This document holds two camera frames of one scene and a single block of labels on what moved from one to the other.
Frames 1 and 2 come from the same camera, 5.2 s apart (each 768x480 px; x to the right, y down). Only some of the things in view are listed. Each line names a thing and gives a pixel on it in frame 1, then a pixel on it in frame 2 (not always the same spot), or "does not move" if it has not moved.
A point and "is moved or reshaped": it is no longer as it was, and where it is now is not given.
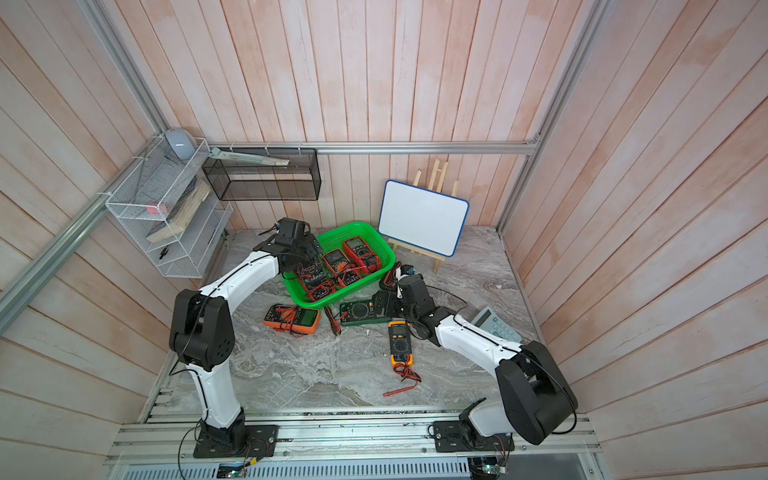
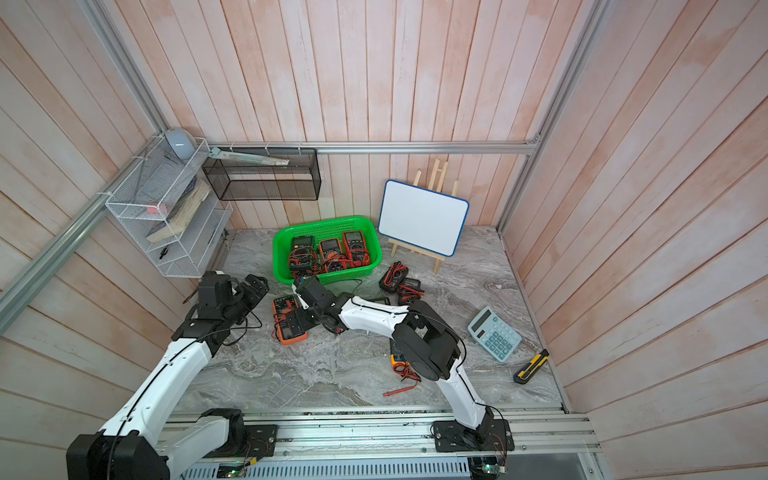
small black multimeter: (389, 279) does not move
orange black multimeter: (342, 267) is moved or reshaped
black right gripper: (393, 298) -> (300, 315)
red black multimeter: (362, 254) is moved or reshaped
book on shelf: (186, 207) does not move
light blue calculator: (489, 319) does not move
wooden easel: (439, 173) does not move
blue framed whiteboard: (421, 217) does not move
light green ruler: (241, 157) does not move
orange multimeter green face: (292, 319) is moved or reshaped
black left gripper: (313, 248) -> (252, 296)
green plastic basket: (351, 255) is moved or reshaped
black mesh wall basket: (241, 180) does not move
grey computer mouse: (182, 142) does not move
